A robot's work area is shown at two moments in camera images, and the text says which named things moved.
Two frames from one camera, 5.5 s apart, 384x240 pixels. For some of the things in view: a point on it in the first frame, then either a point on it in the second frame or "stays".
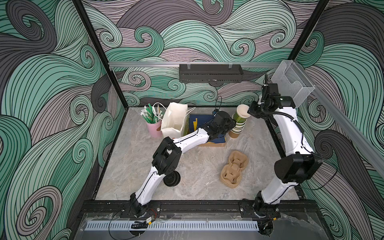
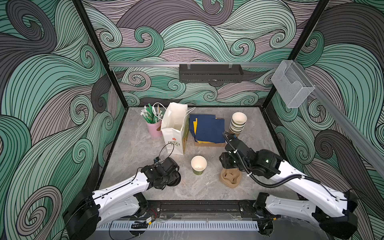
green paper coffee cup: x=241 y=114 → x=198 y=164
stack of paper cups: x=239 y=127 stays
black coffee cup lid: x=172 y=179 stays
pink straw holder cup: x=155 y=130 stays
